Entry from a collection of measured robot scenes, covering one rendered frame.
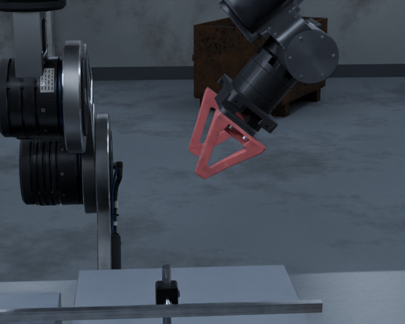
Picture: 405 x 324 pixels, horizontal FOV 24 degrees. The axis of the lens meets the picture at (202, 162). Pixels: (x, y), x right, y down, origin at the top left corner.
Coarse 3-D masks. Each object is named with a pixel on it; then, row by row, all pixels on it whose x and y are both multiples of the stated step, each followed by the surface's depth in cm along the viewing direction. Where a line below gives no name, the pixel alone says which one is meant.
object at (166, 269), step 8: (168, 272) 125; (168, 280) 125; (160, 288) 124; (168, 288) 124; (176, 288) 124; (160, 296) 124; (168, 296) 124; (176, 296) 125; (160, 304) 125; (168, 320) 126
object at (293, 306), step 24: (0, 312) 118; (24, 312) 118; (48, 312) 119; (72, 312) 119; (96, 312) 119; (120, 312) 119; (144, 312) 120; (168, 312) 120; (192, 312) 120; (216, 312) 120; (240, 312) 121; (264, 312) 121; (288, 312) 121; (312, 312) 122
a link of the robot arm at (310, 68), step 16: (288, 0) 105; (272, 16) 104; (288, 16) 99; (256, 32) 104; (272, 32) 99; (288, 32) 96; (304, 32) 96; (320, 32) 96; (288, 48) 96; (304, 48) 97; (320, 48) 97; (336, 48) 97; (288, 64) 97; (304, 64) 97; (320, 64) 97; (336, 64) 97; (304, 80) 98; (320, 80) 98
